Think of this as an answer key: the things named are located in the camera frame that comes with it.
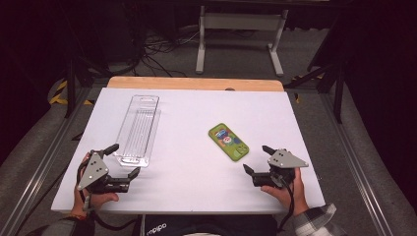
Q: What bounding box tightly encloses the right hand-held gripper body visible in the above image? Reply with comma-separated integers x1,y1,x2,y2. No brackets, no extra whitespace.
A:
251,148,310,190

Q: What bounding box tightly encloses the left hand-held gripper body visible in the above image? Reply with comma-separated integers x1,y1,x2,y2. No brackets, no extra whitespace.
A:
77,149,131,195

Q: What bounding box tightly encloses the clear plastic tray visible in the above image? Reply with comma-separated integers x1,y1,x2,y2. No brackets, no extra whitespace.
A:
113,94,162,168

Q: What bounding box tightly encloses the green phone case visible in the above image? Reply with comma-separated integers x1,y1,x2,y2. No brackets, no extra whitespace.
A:
208,122,250,162

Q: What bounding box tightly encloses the person's left hand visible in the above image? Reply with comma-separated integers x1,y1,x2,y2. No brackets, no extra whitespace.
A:
71,151,120,217

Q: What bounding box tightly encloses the person's right hand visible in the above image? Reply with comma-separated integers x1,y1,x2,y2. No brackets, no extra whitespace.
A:
260,167,310,217

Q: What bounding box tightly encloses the white board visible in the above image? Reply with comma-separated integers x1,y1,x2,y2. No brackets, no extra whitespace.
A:
50,87,327,215

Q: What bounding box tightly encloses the person's dark clothing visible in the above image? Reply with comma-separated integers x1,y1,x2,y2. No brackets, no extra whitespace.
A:
144,214,278,236

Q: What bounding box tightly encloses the black metal stand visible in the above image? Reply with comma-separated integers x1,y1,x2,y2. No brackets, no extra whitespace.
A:
283,13,348,125
63,55,109,119

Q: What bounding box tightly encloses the yellow and black floor tape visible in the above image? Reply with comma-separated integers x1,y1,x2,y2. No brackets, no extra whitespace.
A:
48,80,96,106

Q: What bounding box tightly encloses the wooden table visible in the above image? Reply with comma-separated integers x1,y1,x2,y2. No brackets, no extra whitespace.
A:
106,76,285,92

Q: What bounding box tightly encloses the white metal stand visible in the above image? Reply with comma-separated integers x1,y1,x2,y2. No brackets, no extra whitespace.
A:
195,4,289,78

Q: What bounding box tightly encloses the right hand-held gripper cable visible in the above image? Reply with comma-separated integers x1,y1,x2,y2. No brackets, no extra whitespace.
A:
274,173,296,233

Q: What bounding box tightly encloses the metal floor rail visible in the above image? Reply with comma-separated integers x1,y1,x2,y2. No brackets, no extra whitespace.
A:
0,87,94,236
319,92,394,236

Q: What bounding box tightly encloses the bundle of black floor cables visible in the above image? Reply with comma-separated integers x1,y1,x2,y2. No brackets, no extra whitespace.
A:
107,29,257,78

